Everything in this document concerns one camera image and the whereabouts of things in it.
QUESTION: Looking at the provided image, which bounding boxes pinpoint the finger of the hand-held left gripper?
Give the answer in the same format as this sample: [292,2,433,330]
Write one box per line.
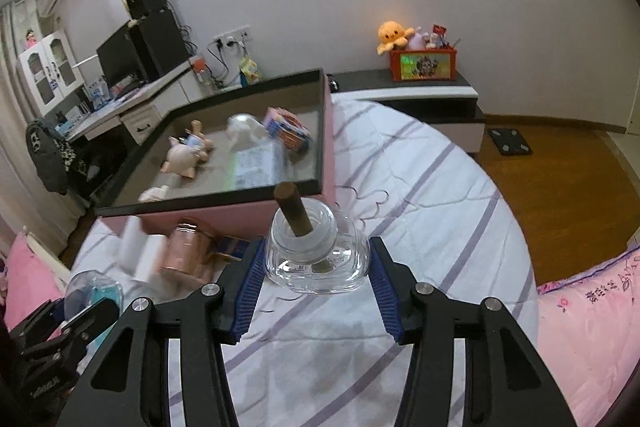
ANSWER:
[64,298,119,343]
[9,302,66,345]

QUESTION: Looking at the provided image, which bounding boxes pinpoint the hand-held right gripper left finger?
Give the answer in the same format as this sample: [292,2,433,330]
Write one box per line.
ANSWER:
[56,237,266,427]

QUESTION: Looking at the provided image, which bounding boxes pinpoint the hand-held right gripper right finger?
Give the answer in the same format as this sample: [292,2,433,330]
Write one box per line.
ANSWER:
[369,237,583,427]

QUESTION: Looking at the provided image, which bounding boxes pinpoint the blue glass dish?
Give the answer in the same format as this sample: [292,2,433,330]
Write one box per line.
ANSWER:
[64,271,124,323]

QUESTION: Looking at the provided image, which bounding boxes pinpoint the clear glass diffuser bottle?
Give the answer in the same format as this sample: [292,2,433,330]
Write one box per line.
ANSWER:
[264,182,372,294]

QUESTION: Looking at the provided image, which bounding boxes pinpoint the pink box with black rim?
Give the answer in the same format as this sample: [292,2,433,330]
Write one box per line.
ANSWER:
[94,68,337,242]

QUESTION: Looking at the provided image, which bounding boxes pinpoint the pale blue packet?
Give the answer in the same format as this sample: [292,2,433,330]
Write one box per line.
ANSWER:
[229,142,288,190]

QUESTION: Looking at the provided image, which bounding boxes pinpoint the pink pig figurine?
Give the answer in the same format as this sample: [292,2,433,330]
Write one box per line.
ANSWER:
[162,142,206,180]

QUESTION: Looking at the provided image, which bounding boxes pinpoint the small blue dress doll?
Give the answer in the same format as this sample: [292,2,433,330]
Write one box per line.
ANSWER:
[170,120,216,158]

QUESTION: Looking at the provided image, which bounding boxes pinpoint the white rounded plastic device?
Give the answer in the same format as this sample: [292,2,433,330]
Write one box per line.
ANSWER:
[225,114,268,152]

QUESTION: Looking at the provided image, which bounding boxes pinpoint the pink donut block toy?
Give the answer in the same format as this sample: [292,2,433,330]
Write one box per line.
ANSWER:
[262,107,312,154]

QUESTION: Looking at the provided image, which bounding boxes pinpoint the pink blanket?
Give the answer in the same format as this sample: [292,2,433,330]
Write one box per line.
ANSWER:
[0,232,66,323]

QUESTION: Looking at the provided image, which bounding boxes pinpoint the rose gold metal cup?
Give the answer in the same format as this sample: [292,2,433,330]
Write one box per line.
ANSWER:
[157,219,221,288]

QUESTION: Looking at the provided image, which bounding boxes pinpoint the white charger block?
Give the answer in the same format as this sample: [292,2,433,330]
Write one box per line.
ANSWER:
[117,217,168,283]

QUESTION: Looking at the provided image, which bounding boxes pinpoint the clear heart-shaped dish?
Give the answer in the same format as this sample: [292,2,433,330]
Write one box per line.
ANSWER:
[334,187,392,228]

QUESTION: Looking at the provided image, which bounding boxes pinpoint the dark grey jacket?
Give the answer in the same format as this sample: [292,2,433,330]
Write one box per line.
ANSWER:
[26,119,76,195]

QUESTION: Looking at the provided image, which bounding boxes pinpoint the black floor scale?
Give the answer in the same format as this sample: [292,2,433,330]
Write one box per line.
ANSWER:
[487,127,533,156]

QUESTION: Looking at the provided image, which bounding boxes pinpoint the pink floral pillow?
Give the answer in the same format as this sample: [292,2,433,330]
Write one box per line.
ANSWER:
[535,244,640,427]

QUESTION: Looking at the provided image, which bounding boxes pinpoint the black white low stand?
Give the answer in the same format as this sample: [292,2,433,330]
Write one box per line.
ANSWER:
[325,69,486,158]

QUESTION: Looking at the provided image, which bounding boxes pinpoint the white desk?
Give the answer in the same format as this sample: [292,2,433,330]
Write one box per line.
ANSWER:
[65,67,211,148]

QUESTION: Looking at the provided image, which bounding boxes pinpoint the blue white boxes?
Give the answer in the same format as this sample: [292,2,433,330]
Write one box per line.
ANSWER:
[82,77,113,108]

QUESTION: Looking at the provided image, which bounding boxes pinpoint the yellow snack bag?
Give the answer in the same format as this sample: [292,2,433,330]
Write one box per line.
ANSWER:
[239,56,262,85]

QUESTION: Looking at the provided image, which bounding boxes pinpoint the red cap water bottle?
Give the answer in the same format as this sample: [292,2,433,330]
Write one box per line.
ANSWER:
[192,57,211,92]

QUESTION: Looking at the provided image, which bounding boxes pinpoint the red storage box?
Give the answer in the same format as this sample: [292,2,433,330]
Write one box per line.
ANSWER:
[390,47,458,82]

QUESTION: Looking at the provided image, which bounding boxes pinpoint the cream curtain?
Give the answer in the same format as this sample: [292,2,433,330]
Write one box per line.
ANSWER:
[0,0,46,258]

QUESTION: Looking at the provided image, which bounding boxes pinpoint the white glass door cabinet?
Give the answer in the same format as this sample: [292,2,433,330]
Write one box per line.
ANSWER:
[17,30,85,118]

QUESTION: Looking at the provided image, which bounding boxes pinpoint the black computer monitor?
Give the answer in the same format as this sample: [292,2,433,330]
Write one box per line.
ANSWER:
[96,27,148,90]

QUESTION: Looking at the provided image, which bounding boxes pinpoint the purple plush toy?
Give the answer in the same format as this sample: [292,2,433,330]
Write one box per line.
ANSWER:
[407,27,431,52]

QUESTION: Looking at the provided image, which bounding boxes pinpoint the orange octopus plush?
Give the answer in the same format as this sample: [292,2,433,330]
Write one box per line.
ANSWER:
[376,21,416,55]

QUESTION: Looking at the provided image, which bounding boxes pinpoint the black computer tower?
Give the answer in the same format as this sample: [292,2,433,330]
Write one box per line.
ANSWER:
[129,11,190,80]

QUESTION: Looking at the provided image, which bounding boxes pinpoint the black power cable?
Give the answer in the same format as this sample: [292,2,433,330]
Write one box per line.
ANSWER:
[205,39,246,88]

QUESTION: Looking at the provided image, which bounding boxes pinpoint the white wall outlet strip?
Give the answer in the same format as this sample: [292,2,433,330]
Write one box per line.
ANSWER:
[212,24,251,50]

